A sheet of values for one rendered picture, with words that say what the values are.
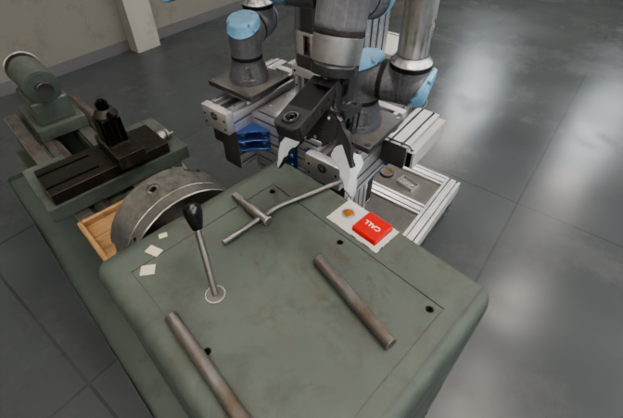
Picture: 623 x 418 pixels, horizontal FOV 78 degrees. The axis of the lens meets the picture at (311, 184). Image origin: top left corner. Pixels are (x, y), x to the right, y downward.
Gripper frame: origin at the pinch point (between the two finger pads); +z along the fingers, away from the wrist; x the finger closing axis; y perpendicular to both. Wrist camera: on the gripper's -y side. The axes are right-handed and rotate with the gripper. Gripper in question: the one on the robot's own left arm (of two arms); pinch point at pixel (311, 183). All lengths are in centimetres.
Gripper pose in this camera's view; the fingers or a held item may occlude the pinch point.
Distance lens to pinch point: 66.0
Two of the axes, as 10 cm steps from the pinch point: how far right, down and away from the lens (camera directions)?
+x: -8.3, -3.5, 4.3
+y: 5.4, -3.5, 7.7
